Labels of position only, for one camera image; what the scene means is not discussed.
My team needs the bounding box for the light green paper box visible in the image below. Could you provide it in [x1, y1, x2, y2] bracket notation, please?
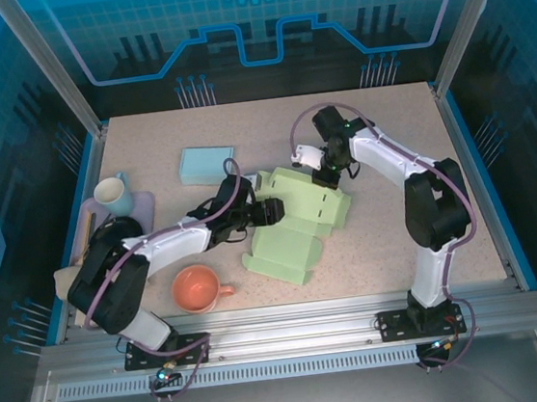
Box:
[230, 158, 362, 294]

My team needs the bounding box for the light blue paper box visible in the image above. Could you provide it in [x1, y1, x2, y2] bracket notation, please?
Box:
[175, 141, 239, 190]

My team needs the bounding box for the orange mug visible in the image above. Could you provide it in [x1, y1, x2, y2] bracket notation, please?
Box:
[168, 260, 239, 317]

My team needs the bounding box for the purple tray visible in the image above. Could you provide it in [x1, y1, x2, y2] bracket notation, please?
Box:
[73, 188, 162, 255]

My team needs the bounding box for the white and blue mug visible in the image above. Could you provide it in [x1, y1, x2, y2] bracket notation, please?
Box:
[91, 171, 134, 220]

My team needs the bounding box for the beige cloth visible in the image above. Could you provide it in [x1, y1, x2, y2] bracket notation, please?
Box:
[52, 264, 86, 299]

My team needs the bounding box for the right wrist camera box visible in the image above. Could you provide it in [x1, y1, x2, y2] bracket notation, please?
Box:
[288, 142, 327, 171]

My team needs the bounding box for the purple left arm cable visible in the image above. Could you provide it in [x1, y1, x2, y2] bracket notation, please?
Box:
[67, 156, 267, 402]

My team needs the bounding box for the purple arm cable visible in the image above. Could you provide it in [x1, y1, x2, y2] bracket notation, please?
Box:
[67, 156, 267, 402]
[285, 87, 495, 386]

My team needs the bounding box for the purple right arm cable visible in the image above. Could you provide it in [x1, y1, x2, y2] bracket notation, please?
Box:
[285, 87, 495, 386]

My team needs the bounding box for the aluminium mounting rail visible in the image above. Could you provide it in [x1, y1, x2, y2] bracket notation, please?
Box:
[35, 275, 537, 389]

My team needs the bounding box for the slotted cable duct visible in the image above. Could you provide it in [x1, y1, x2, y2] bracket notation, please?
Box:
[55, 344, 422, 402]

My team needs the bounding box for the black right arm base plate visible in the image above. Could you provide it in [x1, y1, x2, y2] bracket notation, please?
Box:
[375, 302, 468, 343]

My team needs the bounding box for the aluminium frame post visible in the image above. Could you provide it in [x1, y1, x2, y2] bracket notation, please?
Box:
[0, 0, 111, 149]
[422, 0, 523, 100]

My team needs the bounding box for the cable connector with LED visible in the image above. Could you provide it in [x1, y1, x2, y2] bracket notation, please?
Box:
[427, 334, 461, 357]
[153, 360, 181, 385]

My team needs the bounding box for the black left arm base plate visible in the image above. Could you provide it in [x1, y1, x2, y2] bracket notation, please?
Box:
[121, 331, 213, 372]

